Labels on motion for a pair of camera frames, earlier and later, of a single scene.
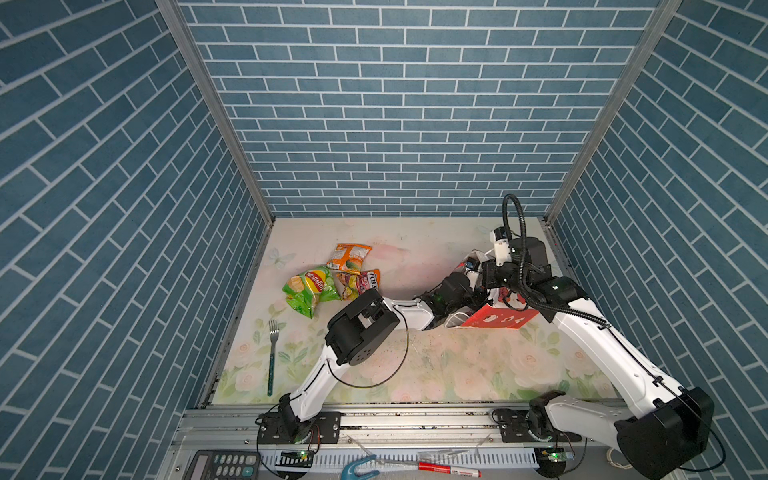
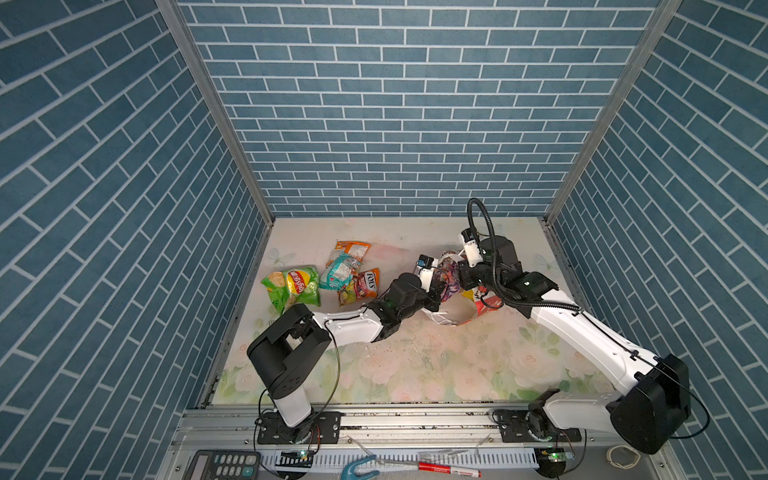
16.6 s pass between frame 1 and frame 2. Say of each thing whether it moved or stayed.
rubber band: stayed
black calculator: stayed
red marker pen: stayed
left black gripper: moved
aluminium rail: stayed
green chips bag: moved
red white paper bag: moved
